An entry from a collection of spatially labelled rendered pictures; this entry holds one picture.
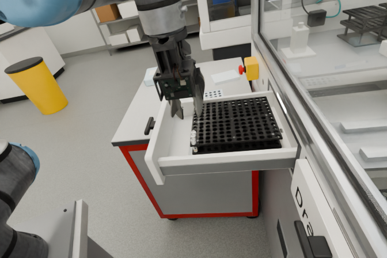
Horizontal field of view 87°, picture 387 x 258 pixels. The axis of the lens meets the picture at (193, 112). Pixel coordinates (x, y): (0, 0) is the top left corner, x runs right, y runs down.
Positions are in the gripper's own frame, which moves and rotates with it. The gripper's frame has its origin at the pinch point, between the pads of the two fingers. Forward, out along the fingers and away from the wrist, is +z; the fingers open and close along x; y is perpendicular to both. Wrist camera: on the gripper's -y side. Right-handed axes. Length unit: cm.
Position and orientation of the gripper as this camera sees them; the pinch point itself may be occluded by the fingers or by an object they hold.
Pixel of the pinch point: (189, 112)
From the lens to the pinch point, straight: 49.6
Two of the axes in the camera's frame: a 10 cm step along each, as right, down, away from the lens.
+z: 1.8, 7.8, 6.0
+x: 9.8, -1.1, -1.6
